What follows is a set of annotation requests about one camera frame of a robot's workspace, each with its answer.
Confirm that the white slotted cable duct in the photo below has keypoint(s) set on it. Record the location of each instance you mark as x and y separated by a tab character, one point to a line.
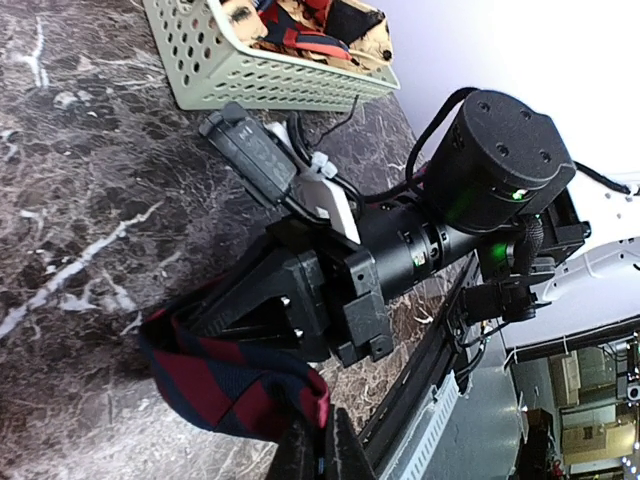
419	440

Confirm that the yellow insect print tie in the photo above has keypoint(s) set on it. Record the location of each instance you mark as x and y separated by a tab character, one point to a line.
363	27

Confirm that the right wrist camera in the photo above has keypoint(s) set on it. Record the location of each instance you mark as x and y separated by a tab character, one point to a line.
276	169

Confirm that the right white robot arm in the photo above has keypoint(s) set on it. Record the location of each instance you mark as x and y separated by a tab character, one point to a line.
501	172

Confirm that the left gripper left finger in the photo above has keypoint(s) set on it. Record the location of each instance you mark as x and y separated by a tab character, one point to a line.
294	458

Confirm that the black red striped tie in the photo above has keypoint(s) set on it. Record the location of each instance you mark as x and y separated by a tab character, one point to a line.
298	29

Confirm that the green perforated plastic basket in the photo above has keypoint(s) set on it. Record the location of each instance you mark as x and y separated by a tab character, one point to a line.
207	66

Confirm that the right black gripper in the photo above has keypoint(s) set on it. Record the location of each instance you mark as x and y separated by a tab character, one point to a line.
339	306

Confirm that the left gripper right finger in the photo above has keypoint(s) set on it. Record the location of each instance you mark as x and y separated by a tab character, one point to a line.
346	459

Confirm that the black front rail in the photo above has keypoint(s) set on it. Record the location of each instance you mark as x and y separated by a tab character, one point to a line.
431	361

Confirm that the red navy striped tie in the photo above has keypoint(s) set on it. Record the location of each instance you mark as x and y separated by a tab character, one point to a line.
227	387

